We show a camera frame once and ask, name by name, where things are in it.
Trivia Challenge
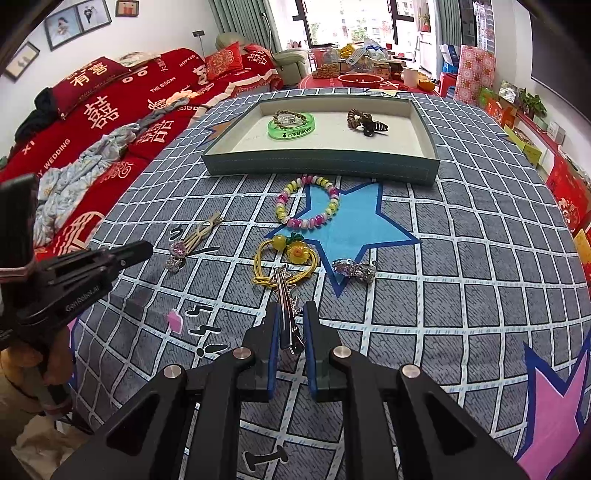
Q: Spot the purple crystal hair clip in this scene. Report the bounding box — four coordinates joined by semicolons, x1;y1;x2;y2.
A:
165;241;188;274

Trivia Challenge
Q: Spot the beige hair clip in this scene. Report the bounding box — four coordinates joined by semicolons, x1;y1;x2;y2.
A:
183;212;223;256

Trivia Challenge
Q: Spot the silver crystal hair clip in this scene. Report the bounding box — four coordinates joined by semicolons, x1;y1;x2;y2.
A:
332;258;377;283

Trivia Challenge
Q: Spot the silver rhinestone hair clip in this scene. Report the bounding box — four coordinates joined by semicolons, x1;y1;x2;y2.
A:
274;267;304;356

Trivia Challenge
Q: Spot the yellow hair tie with flower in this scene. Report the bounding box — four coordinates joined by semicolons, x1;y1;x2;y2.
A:
251;232;322;289

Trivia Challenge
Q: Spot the colourful beaded bracelet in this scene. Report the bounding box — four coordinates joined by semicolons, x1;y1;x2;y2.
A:
274;174;341;231

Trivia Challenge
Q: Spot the brown braided hair tie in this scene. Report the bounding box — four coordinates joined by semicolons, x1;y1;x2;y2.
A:
271;109;309;130

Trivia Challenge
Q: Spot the brown spiral hair tie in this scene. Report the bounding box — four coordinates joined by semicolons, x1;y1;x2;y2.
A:
346;108;373;133

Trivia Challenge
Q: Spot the grey blue blanket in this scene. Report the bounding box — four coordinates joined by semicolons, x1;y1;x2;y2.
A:
33;98;189;248

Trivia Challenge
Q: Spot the grey checked table cloth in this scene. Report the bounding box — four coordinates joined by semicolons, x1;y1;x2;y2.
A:
73;95;590;479

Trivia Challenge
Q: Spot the red sofa cover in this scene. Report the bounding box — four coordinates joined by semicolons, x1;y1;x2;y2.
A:
1;48;283;259

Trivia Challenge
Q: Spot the dark red pillow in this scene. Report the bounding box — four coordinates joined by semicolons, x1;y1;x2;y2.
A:
52;57;131;118

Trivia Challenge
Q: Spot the green translucent bangle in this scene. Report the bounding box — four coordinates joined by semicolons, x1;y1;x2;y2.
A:
267;110;315;140

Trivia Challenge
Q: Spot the red embroidered cushion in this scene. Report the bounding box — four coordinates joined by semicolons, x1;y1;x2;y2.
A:
205;42;243;82

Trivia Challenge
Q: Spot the beige armchair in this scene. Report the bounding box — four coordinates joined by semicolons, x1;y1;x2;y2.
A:
215;32;310;87

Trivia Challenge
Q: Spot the green curtain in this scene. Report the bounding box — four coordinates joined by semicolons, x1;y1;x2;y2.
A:
208;0;281;52

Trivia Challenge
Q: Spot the green shallow box tray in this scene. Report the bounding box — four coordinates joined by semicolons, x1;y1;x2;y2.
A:
202;93;440;185

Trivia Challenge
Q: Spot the black hair claw clip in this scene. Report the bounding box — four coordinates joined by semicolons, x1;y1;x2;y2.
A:
362;119;389;137

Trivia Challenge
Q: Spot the red plastic basket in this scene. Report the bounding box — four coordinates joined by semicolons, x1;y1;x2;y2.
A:
338;73;384;89

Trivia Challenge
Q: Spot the red round table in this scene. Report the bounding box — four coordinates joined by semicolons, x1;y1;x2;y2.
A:
298;74;438;95

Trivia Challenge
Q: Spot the white mug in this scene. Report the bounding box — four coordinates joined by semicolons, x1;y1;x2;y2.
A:
402;67;419;89

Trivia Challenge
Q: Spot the green potted plant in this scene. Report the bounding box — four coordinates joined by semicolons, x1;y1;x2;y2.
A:
518;88;547;120

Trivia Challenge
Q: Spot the pink floral gift box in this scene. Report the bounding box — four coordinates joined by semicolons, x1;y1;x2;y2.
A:
454;45;496;105

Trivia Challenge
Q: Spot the black wall television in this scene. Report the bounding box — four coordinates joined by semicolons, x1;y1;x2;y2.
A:
530;15;591;121

